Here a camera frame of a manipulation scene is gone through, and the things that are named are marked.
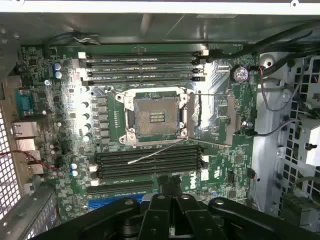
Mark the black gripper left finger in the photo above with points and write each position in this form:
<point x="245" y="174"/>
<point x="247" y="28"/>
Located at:
<point x="155" y="220"/>

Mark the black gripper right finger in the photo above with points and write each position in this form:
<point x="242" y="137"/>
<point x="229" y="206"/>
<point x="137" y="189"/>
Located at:
<point x="190" y="222"/>

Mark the blue expansion slot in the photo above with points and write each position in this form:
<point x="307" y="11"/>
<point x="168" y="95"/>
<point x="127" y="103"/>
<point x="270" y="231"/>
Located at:
<point x="112" y="203"/>

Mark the black expansion slot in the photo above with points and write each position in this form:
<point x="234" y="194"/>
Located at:
<point x="120" y="188"/>

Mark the black RAM slot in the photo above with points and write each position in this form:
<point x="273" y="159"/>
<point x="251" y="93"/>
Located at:
<point x="142" y="62"/>
<point x="142" y="80"/>
<point x="115" y="158"/>
<point x="130" y="173"/>
<point x="142" y="71"/>
<point x="142" y="54"/>
<point x="155" y="165"/>

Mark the white board connector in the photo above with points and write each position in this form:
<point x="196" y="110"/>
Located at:
<point x="205" y="166"/>

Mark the green Dell motherboard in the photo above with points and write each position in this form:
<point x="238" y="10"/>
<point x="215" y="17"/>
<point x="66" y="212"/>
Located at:
<point x="225" y="155"/>

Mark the blue capacitor pair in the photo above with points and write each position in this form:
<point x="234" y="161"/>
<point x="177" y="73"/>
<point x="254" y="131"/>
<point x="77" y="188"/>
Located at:
<point x="74" y="170"/>
<point x="57" y="70"/>

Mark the silver socket cover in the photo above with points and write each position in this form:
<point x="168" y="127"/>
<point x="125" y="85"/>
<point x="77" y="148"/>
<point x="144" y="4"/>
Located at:
<point x="212" y="120"/>

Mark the silver USB port block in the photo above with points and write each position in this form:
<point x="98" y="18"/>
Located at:
<point x="27" y="148"/>

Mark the perforated metal disk bay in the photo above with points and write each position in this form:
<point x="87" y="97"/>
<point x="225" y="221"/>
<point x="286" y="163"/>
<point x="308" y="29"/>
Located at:
<point x="300" y="125"/>

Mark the silver coin cell battery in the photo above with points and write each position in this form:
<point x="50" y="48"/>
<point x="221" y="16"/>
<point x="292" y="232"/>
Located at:
<point x="240" y="74"/>

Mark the silver ethernet port block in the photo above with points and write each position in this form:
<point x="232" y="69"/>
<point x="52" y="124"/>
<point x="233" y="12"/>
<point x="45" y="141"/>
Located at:
<point x="23" y="128"/>

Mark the teal serial port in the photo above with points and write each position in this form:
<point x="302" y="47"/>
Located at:
<point x="25" y="102"/>

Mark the grey metal PC case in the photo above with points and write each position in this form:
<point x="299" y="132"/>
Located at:
<point x="160" y="27"/>

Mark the CPU socket with metal frame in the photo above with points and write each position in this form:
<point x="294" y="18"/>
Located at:
<point x="156" y="117"/>

